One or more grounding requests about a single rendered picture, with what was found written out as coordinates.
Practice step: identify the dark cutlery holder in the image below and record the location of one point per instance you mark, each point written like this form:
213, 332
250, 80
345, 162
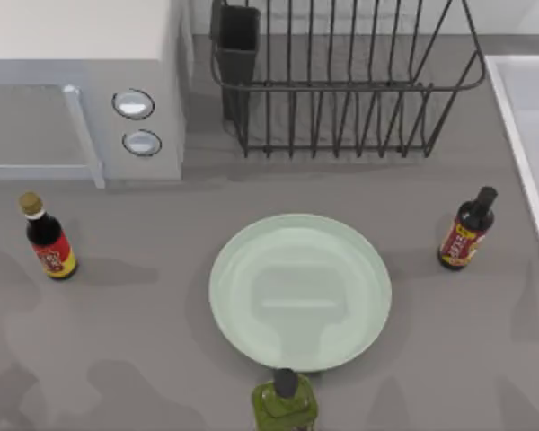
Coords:
235, 45

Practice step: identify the pale green plate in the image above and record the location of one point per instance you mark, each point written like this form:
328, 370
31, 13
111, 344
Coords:
300, 292

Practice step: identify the smaller microwave knob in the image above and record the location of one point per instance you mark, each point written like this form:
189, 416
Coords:
142, 143

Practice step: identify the green bottle with black cap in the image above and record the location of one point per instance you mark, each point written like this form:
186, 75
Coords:
285, 404

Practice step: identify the pale microwave oven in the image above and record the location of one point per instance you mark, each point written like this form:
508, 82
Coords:
72, 40

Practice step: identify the dark bottle with black cap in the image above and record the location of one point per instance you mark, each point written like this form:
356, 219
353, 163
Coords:
467, 231

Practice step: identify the dark bottle with gold cap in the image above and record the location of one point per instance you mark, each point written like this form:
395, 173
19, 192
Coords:
49, 244

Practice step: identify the larger microwave knob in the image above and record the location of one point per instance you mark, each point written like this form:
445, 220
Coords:
133, 104

